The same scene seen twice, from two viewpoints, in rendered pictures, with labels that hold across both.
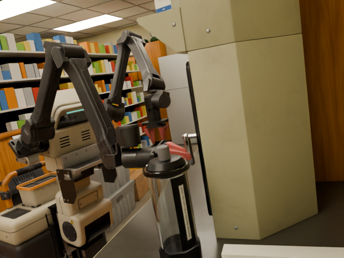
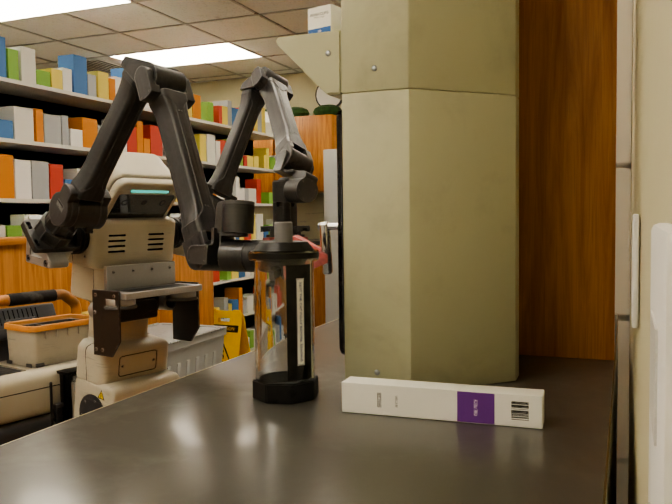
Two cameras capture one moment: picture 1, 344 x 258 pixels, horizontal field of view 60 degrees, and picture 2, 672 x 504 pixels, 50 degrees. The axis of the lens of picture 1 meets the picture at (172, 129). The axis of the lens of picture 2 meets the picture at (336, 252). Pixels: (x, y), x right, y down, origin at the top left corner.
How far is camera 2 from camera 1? 46 cm
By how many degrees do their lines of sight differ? 6
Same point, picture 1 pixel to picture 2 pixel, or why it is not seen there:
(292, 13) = (502, 63)
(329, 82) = (575, 187)
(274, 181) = (445, 307)
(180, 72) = not seen: hidden behind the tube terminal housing
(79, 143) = (141, 252)
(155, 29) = (301, 56)
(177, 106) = not seen: hidden behind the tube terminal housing
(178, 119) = not seen: hidden behind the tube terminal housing
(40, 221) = (38, 394)
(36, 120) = (82, 186)
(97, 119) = (189, 187)
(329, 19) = (583, 88)
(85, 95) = (176, 149)
